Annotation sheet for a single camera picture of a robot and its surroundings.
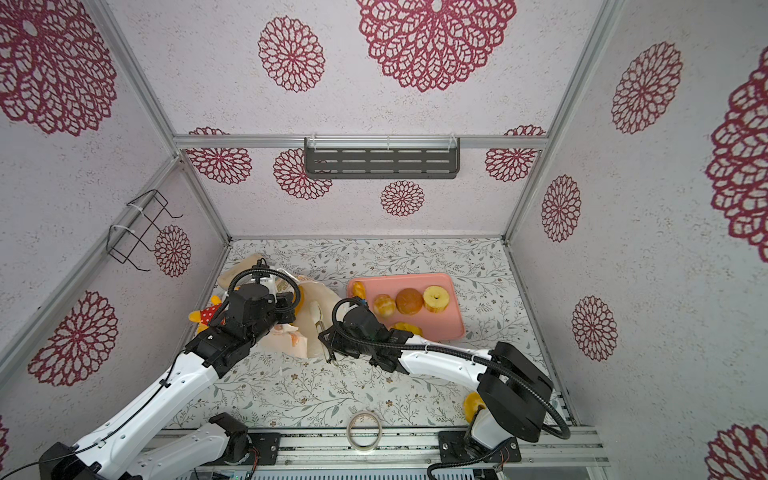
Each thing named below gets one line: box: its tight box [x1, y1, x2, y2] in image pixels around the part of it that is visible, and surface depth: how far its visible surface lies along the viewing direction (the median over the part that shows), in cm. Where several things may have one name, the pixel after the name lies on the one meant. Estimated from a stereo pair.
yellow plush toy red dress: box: [188, 295, 223, 333], surface depth 94 cm
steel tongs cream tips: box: [310, 300, 328, 363], surface depth 83 cm
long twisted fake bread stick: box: [351, 281, 367, 300], surface depth 105 cm
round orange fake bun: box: [395, 288, 423, 316], surface depth 99 cm
